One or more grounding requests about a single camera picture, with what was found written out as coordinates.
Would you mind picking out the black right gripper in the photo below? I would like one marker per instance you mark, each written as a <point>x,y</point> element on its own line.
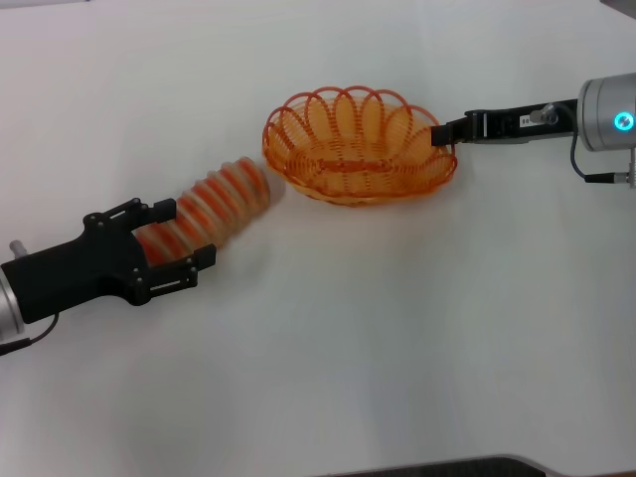
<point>502,126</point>

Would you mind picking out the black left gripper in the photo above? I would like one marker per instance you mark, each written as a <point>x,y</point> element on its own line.
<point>74,273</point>

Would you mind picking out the orange striped bread toy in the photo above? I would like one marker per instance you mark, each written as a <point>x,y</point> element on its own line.
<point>223,199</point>

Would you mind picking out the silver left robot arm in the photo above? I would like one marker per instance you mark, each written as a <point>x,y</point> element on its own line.
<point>7,313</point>

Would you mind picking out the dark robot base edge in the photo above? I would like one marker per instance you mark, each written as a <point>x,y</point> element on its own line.
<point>472,469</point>

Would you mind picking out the silver left gripper connector stub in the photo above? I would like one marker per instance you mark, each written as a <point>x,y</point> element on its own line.
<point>17,248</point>

